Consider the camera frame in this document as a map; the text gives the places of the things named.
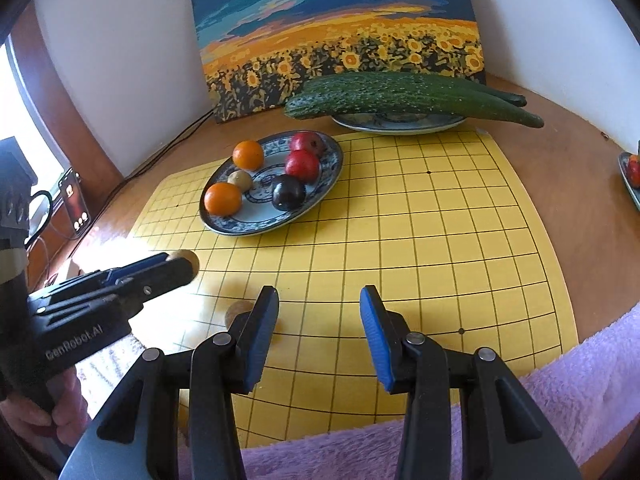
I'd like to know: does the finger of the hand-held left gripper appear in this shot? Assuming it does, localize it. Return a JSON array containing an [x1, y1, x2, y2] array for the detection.
[[27, 258, 197, 320], [47, 252, 172, 292]]

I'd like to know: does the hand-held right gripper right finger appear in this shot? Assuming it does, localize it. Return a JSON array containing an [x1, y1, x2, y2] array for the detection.
[[359, 284, 583, 480]]

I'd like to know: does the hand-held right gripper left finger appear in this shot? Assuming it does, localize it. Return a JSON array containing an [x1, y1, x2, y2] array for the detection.
[[60, 285, 281, 480]]

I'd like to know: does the orange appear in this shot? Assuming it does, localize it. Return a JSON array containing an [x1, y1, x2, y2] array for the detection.
[[232, 140, 265, 171], [204, 182, 243, 216]]

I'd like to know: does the dark purple plum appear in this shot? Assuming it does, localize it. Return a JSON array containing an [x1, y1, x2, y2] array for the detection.
[[270, 174, 307, 212]]

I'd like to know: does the blue and white patterned plate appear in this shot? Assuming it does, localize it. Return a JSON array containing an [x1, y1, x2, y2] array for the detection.
[[199, 130, 345, 236]]

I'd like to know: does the small red apple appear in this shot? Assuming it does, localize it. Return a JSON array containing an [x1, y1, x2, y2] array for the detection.
[[289, 131, 327, 157], [284, 150, 321, 183]]

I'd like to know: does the person's left hand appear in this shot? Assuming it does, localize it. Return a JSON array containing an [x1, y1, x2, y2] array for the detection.
[[0, 364, 92, 445]]

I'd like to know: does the smartphone with lit screen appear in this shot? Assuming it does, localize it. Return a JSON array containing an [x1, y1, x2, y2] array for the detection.
[[59, 169, 92, 238]]

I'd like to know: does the yellow grid game board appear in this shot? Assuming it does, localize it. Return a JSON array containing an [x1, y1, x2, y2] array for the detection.
[[129, 130, 578, 450]]

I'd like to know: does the purple fluffy towel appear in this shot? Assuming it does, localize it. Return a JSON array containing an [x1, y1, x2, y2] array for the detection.
[[75, 302, 640, 480]]

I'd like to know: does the plate under cucumbers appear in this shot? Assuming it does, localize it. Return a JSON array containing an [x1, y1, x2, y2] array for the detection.
[[331, 110, 467, 135]]

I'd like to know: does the large green cucumber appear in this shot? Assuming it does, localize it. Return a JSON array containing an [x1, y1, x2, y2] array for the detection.
[[284, 71, 545, 129]]

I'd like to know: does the slim dark green cucumber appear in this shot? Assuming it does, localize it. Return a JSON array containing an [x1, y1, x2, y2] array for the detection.
[[450, 80, 529, 108]]

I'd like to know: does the small plate of salad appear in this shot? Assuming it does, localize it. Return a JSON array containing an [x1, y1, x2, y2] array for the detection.
[[618, 151, 640, 212]]

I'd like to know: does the sunflower field painting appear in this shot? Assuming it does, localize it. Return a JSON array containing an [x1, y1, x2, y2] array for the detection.
[[187, 0, 487, 124]]

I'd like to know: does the black looped cable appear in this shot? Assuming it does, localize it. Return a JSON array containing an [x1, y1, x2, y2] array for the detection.
[[22, 189, 55, 248]]

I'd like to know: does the black power cable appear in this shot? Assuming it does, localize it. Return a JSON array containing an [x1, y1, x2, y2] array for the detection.
[[124, 112, 215, 184], [122, 109, 213, 181]]

